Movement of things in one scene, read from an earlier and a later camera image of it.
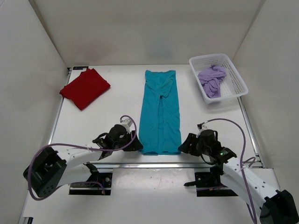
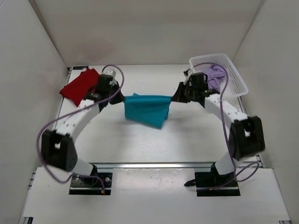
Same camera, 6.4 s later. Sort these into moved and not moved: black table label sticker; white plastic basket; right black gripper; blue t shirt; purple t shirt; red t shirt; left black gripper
Moved: blue t shirt; left black gripper; right black gripper
Not moved: purple t shirt; red t shirt; white plastic basket; black table label sticker
